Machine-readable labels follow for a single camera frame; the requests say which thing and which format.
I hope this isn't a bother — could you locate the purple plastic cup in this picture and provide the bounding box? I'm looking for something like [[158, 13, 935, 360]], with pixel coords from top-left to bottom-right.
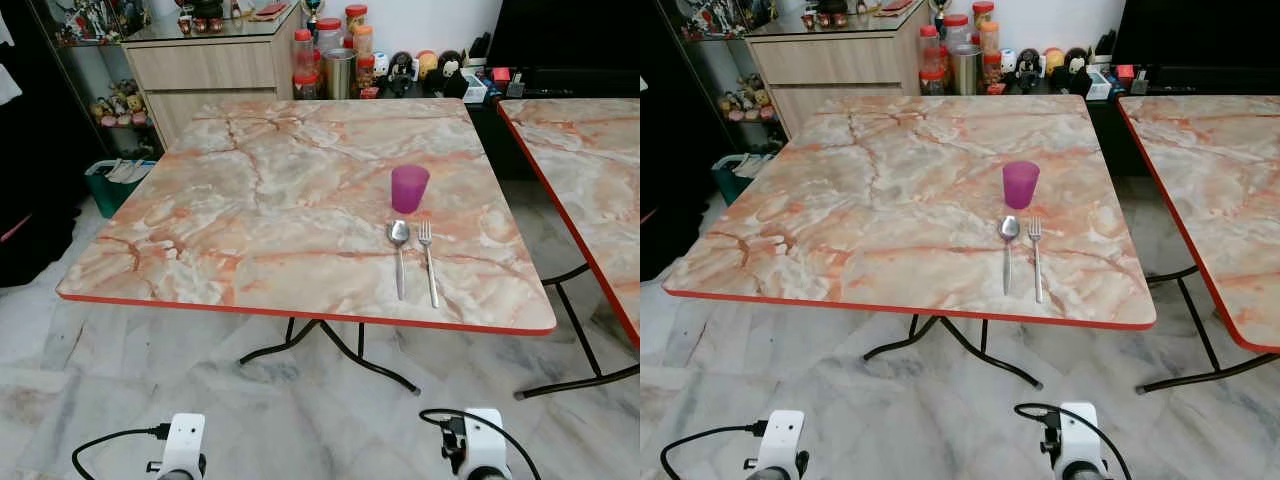
[[1003, 160, 1041, 211], [391, 165, 431, 214]]

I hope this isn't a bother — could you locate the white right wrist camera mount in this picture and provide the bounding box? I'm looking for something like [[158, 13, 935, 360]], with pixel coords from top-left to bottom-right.
[[462, 408, 511, 479], [1058, 402, 1107, 477]]

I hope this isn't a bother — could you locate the stainless steel tumbler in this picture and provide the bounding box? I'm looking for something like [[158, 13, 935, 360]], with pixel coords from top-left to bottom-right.
[[948, 43, 984, 96], [322, 48, 358, 100]]

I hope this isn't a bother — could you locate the steel fork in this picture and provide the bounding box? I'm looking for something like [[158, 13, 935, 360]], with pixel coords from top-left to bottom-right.
[[417, 221, 441, 309], [1027, 217, 1047, 304]]

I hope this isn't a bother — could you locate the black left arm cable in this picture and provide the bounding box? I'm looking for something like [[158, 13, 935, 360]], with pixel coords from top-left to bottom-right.
[[71, 424, 173, 480], [659, 420, 769, 480]]

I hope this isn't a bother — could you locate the steel spoon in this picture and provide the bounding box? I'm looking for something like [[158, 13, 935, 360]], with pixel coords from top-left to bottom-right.
[[387, 219, 411, 302], [998, 214, 1021, 296]]

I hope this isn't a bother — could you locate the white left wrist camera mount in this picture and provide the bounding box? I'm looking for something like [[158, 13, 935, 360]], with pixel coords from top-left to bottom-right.
[[158, 413, 207, 475], [755, 410, 807, 474]]

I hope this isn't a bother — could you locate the glass display shelf with toys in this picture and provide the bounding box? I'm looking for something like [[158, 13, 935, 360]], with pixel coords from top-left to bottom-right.
[[30, 0, 163, 161], [685, 0, 779, 153]]

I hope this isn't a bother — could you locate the light wooden drawer cabinet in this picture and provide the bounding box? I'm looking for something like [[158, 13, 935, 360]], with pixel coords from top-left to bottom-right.
[[746, 3, 926, 141], [122, 5, 301, 149]]

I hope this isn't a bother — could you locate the black television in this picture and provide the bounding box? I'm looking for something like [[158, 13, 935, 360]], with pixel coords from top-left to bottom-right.
[[487, 0, 641, 73], [1111, 0, 1280, 69]]

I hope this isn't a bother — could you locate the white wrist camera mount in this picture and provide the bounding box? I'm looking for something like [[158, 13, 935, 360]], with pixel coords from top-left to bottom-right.
[[462, 408, 511, 479], [755, 410, 807, 474], [158, 413, 207, 475], [1058, 402, 1107, 477]]

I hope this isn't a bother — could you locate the green plastic bin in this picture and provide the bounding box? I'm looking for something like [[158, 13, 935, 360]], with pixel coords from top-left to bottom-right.
[[711, 153, 776, 208], [84, 158, 156, 219]]

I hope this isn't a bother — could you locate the black folding table leg frame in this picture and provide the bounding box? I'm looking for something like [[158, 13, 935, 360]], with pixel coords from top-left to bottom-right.
[[1135, 264, 1280, 395], [863, 315, 1045, 391], [514, 262, 641, 401], [238, 318, 422, 396]]

